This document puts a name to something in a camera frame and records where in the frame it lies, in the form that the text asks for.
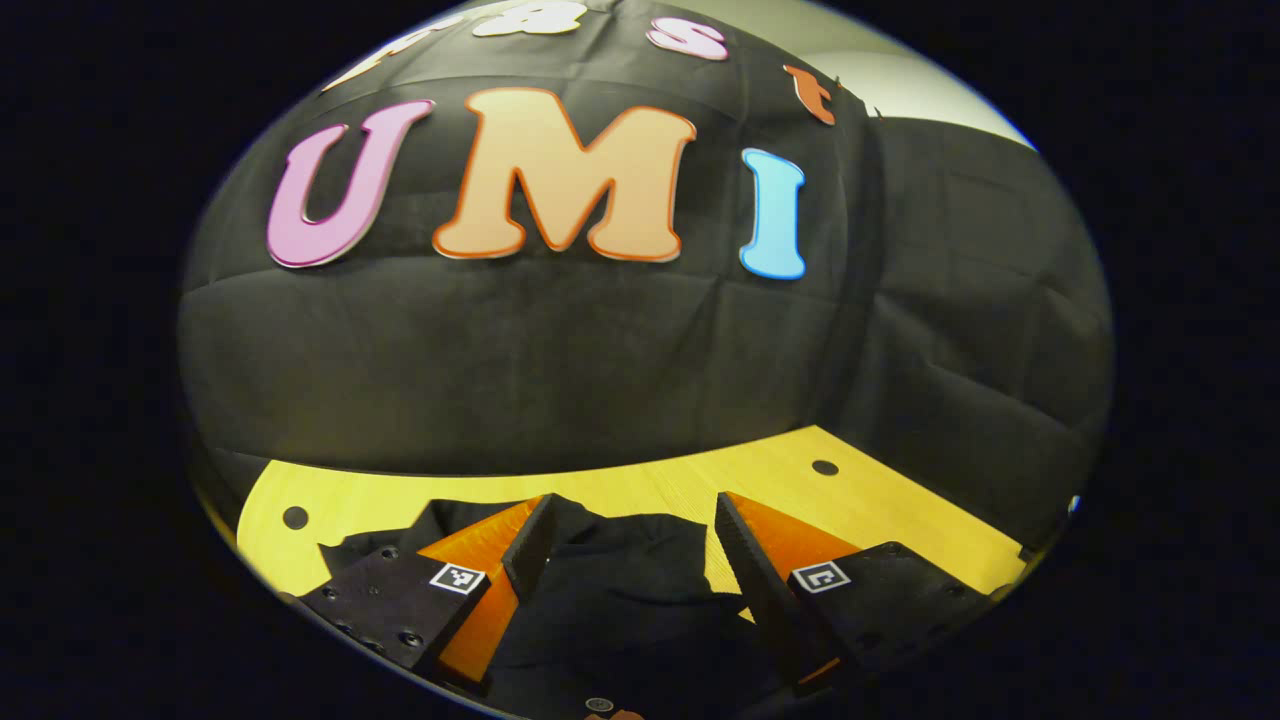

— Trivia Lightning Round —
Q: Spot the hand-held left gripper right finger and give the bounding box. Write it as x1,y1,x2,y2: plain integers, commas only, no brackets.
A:
713,490,996,696

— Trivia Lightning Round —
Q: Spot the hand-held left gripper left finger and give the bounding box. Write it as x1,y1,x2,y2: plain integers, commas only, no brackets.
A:
295,493,556,696

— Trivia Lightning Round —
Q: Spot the black button shirt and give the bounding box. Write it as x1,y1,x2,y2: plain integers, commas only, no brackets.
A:
318,495,801,720

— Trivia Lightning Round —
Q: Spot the black backdrop cloth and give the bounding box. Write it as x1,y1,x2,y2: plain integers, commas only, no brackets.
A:
178,0,1116,546

